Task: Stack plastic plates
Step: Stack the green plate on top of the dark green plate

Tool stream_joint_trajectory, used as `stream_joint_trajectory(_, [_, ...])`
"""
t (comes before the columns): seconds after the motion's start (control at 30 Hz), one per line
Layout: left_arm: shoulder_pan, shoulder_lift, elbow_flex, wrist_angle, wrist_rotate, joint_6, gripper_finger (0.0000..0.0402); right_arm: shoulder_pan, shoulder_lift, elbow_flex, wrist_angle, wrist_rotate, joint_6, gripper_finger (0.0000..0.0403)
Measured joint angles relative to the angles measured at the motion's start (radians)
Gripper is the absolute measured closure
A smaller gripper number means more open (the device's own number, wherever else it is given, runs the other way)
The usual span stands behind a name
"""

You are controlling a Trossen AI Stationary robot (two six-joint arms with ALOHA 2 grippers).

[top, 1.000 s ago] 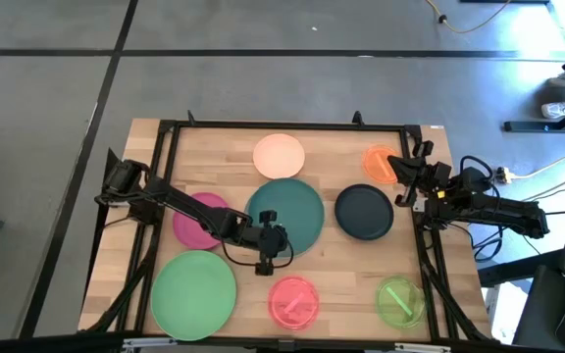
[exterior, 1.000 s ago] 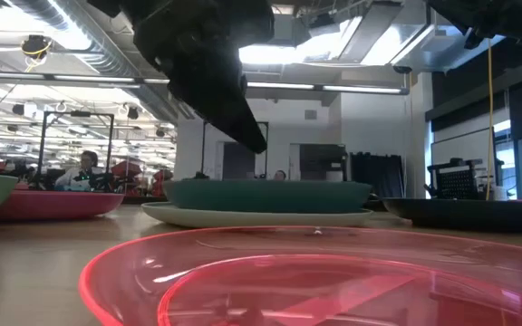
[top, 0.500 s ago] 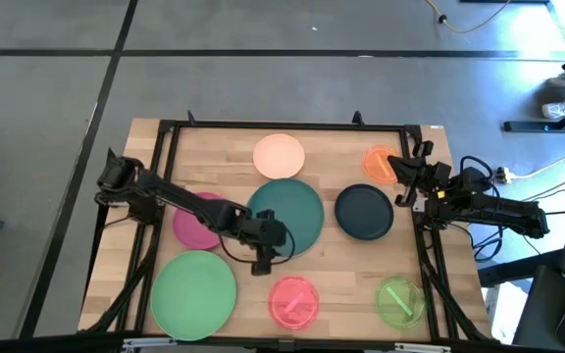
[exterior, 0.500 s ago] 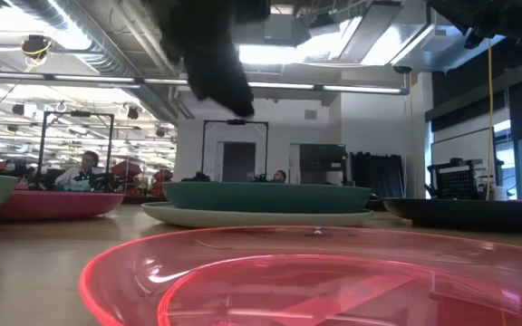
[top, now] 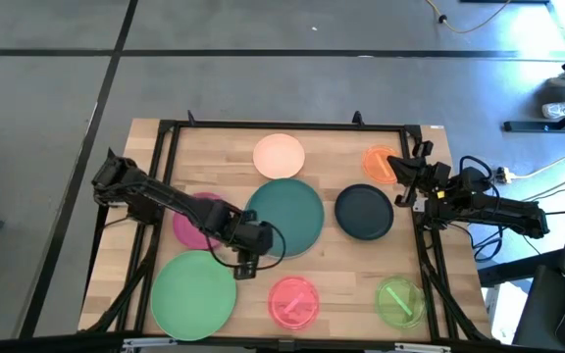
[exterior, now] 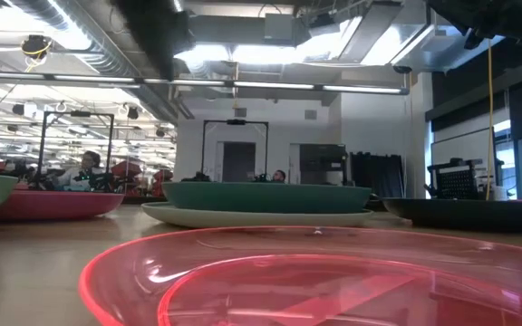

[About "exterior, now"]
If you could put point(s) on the teal plastic plate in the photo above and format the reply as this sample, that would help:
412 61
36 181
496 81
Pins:
265 197

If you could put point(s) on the cream plastic plate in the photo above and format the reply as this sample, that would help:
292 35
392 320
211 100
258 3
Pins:
243 219

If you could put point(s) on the translucent red plastic plate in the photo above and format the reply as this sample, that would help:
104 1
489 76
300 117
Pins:
243 244

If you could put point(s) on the magenta plastic plate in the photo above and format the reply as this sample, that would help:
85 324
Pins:
57 206

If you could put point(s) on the black plastic plate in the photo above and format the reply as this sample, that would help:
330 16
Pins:
469 213

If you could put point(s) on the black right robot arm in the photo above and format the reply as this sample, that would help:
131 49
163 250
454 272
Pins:
496 16

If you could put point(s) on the person behind plates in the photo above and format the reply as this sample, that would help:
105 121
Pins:
279 175

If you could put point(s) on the dark grey door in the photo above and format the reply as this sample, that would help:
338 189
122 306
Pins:
238 160

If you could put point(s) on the long ceiling light bar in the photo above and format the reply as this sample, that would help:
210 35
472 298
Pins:
270 85

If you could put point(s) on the small red bin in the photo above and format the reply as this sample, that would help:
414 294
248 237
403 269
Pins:
163 179

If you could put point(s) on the black curtain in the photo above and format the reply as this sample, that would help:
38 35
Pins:
377 174

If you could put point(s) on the large red bin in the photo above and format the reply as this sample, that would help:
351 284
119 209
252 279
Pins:
126 169

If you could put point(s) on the person seated at desk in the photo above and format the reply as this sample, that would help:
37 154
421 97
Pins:
82 174

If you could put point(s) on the black perforated cart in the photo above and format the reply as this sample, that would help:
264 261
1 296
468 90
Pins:
458 181

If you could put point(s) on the small black rig frame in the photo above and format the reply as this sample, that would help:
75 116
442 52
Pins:
236 121

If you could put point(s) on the dark wall cabinet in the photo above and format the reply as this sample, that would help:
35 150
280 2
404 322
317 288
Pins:
322 163

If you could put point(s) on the large black rig frame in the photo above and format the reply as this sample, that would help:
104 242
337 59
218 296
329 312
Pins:
42 145

